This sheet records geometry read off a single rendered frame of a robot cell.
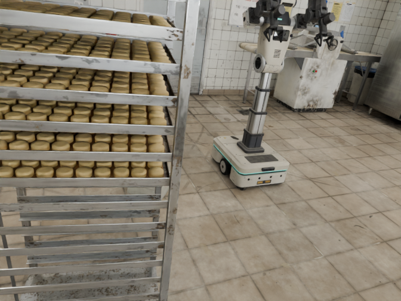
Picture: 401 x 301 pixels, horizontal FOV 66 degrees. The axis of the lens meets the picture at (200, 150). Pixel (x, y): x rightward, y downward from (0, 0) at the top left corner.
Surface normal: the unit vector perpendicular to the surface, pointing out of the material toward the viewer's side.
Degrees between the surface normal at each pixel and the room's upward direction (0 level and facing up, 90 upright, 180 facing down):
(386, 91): 90
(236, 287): 0
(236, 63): 90
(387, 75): 90
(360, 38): 90
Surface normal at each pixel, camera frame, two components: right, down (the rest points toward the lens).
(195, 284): 0.12, -0.89
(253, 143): 0.36, 0.46
